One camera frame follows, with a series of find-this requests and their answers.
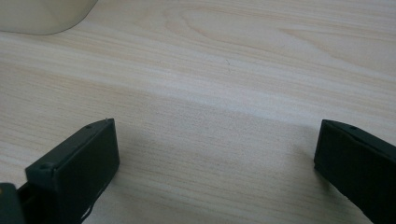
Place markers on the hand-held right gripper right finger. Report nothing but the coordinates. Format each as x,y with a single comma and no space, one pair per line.
358,168

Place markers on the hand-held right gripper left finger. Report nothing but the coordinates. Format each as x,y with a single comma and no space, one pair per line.
81,168

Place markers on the cream rounded object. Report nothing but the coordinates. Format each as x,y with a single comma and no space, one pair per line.
40,14

